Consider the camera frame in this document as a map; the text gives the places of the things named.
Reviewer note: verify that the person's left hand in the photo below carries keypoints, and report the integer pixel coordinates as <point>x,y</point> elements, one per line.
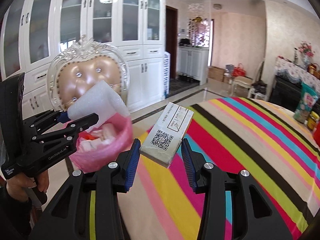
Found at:
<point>16,185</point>

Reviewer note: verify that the large white foam block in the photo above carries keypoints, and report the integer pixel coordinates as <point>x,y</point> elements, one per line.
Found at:
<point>100,99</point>

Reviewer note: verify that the striped colourful tablecloth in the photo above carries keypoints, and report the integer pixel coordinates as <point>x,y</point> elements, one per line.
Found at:
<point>234,134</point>

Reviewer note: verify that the beige cardboard box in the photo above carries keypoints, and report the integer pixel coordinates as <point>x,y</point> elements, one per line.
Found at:
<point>166,135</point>

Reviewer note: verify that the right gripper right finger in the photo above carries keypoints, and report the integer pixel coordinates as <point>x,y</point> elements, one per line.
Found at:
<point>235,206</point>

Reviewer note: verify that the cream side chair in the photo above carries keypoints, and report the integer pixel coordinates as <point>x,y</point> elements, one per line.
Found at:
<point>247,82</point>

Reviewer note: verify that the orange foam net front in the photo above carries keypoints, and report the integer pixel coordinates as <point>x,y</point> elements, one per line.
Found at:
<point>87,136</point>

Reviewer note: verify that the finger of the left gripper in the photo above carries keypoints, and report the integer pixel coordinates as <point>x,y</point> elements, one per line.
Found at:
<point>61,134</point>
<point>39,123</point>

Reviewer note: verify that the white low shoe cabinet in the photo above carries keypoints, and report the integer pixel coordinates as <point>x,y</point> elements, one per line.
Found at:
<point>193,62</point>

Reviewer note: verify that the pink lined trash bin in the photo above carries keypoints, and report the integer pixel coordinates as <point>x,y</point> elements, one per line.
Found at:
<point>114,136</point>

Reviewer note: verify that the flower vase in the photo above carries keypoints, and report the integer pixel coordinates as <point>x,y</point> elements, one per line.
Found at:
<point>307,53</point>

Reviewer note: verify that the cardboard box on floor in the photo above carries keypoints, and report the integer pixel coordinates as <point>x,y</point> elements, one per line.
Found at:
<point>216,73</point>

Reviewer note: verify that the tufted beige chair left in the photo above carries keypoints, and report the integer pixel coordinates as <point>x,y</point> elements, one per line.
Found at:
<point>78,68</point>

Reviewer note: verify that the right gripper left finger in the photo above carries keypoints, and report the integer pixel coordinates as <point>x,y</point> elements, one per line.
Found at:
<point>86,205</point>

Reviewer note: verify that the white glass-door cabinet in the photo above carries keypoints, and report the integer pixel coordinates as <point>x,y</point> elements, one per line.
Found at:
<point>39,36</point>

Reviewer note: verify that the teal snack bag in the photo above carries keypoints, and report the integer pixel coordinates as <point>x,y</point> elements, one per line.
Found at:
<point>307,100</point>

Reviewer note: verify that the black piano with lace cover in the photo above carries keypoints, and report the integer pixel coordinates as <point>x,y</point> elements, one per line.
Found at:
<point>287,84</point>

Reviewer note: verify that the red thermos jug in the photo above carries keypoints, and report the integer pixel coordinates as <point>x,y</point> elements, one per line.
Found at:
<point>316,134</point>

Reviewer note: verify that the yellow-lid jar left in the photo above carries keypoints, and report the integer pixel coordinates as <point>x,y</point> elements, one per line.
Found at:
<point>312,120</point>

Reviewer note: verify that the red gift bag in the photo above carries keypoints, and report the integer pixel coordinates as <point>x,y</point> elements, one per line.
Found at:
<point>239,70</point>

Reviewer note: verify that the wicker basket on piano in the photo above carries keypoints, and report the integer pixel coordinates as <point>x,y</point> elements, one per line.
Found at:
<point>313,69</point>

